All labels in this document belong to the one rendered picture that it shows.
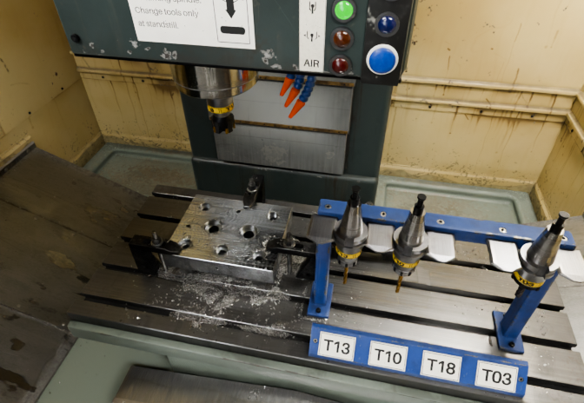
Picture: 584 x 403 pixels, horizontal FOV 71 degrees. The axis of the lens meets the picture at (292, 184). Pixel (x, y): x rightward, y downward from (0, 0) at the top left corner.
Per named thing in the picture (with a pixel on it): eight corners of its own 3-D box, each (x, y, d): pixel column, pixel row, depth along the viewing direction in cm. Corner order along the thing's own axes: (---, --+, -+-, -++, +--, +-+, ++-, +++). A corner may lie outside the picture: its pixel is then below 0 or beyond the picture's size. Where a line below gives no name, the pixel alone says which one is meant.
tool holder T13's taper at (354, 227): (363, 222, 79) (368, 196, 74) (361, 240, 75) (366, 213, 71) (341, 219, 80) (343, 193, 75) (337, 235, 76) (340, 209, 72)
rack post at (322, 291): (328, 319, 99) (335, 235, 80) (306, 315, 100) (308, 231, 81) (334, 286, 107) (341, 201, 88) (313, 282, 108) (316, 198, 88)
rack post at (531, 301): (523, 354, 92) (583, 271, 73) (498, 350, 93) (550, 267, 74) (514, 315, 100) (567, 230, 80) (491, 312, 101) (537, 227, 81)
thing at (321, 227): (333, 247, 76) (333, 244, 76) (305, 242, 77) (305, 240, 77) (337, 221, 82) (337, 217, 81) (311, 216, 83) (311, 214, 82)
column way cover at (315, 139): (346, 178, 140) (361, 24, 107) (213, 161, 148) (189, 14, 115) (347, 169, 144) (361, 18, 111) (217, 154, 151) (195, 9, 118)
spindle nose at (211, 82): (274, 70, 81) (271, 6, 73) (231, 109, 70) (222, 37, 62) (205, 56, 86) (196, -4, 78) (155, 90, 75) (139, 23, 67)
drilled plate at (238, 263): (274, 284, 103) (273, 271, 99) (165, 266, 107) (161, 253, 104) (292, 219, 120) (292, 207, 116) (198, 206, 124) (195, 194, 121)
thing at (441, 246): (456, 265, 73) (458, 262, 72) (426, 260, 74) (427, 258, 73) (453, 236, 78) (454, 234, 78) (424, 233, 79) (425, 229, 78)
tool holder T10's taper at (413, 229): (425, 233, 77) (433, 207, 72) (421, 249, 73) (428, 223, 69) (401, 226, 78) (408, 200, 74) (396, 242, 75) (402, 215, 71)
